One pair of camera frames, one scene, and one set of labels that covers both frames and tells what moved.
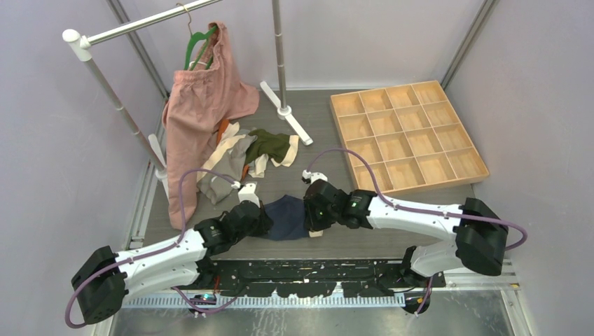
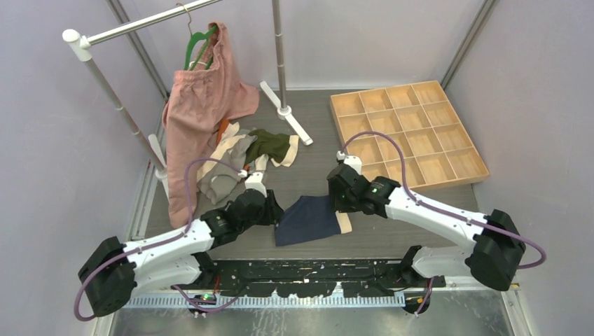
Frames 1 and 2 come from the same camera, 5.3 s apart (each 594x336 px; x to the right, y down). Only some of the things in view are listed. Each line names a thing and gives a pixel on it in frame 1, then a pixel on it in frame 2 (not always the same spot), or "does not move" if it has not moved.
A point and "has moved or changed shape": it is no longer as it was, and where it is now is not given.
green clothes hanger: x=206 y=36 does not move
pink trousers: x=211 y=90 does not move
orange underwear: x=223 y=125 does not move
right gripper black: x=314 y=224 -> x=338 y=205
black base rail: x=315 y=278 does not move
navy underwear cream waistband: x=289 y=218 has moved or changed shape
